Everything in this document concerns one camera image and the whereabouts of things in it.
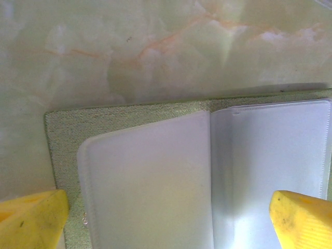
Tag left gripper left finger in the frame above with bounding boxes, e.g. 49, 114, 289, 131
0, 189, 70, 249

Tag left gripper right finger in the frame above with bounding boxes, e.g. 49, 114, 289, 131
269, 190, 332, 249

